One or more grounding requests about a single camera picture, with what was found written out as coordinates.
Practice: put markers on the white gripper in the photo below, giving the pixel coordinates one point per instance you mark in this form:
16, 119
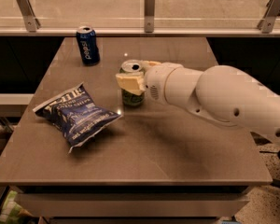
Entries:
155, 82

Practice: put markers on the green soda can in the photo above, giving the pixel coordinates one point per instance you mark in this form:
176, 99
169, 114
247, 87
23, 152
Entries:
128, 98

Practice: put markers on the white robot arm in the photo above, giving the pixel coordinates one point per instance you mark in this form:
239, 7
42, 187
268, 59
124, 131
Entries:
221, 94

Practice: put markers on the blue Pepsi can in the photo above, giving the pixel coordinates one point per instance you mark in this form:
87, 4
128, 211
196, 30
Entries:
86, 39

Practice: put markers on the blue chip bag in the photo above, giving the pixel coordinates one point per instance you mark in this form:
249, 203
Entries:
75, 115

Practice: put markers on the green patterned bag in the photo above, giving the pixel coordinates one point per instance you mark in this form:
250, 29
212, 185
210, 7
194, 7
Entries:
13, 213

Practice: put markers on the glass railing panel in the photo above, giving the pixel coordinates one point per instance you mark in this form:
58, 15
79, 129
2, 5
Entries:
130, 13

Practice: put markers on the white table drawer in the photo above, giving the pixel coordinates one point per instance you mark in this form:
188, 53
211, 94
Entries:
132, 205

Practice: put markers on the middle metal railing bracket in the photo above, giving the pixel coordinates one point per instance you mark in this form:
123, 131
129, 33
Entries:
149, 11

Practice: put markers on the metal railing bracket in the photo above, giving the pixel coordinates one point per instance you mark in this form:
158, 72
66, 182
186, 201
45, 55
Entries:
266, 23
149, 11
32, 24

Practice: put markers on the left metal railing bracket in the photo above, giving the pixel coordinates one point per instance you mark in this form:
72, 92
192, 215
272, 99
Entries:
32, 24

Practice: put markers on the right metal railing bracket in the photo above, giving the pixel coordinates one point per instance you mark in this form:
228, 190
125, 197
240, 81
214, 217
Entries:
266, 23

